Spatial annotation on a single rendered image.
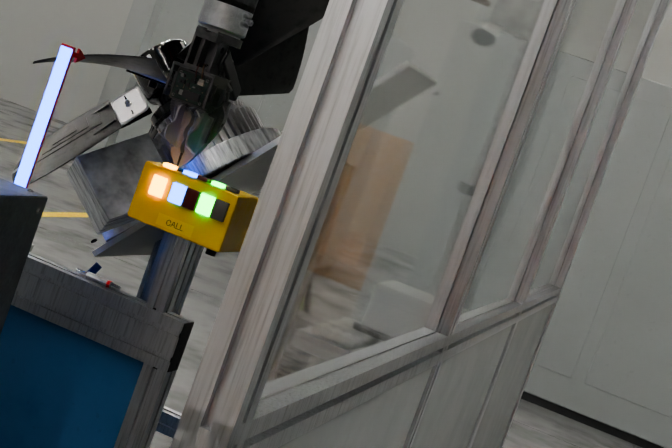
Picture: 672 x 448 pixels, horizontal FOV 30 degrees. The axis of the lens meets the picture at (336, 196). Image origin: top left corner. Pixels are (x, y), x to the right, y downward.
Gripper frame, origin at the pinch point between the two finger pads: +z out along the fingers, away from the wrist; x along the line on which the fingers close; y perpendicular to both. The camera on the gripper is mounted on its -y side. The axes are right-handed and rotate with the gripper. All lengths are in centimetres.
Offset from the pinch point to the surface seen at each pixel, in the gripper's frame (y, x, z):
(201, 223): 5.2, 8.3, 7.5
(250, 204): -1.0, 12.5, 2.8
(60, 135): -40, -42, 8
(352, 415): 52, 48, 14
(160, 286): 1.7, 4.1, 19.2
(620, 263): -582, 47, 15
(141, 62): -13.9, -18.2, -11.5
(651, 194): -582, 50, -30
